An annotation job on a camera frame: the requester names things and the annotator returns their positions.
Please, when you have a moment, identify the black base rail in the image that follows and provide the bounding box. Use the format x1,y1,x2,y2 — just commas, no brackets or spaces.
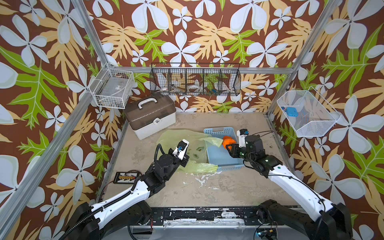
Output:
128,206,273,226

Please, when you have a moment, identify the white mesh basket right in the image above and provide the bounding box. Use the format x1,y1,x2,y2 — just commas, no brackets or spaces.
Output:
277,87,342,138

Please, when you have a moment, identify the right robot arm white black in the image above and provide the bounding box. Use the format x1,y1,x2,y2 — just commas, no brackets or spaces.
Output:
223,134,353,240

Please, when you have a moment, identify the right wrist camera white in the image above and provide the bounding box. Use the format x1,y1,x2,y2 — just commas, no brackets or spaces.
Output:
237,129,249,148

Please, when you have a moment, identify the blue object in mesh basket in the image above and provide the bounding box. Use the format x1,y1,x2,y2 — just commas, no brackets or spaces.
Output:
285,107,299,118

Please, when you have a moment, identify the black wire basket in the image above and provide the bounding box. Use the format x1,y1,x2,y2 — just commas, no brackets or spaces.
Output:
149,63,242,96

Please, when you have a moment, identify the small circuit board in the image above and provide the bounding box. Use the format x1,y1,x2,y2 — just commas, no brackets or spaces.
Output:
255,229,277,240

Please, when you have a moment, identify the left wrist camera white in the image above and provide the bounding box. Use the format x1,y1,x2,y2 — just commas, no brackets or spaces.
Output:
173,139,189,160

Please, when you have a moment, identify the yellow-green plastic bag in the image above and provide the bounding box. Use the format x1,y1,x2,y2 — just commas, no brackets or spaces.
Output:
156,130,223,174

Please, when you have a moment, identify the terminal block board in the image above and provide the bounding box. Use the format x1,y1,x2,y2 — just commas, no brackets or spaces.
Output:
113,171,141,185

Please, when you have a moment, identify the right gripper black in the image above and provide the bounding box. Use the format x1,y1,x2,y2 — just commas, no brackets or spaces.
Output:
224,143,256,165

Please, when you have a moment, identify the orange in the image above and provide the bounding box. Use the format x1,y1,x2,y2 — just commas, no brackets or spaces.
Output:
222,136,237,151

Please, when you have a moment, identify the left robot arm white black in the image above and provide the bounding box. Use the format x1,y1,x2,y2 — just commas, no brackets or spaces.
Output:
60,140,189,240

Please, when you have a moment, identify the brown lidded storage box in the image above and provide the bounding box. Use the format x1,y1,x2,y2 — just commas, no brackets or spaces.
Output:
124,93,176,140

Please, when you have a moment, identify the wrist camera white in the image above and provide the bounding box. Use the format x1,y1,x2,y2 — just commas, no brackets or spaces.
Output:
173,139,189,160
237,129,249,148

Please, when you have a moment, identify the light blue plastic basket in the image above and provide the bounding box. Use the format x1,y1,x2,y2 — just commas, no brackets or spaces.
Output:
204,127,244,172

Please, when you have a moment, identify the white wire basket left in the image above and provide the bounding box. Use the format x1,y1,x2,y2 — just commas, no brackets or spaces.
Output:
90,64,135,110

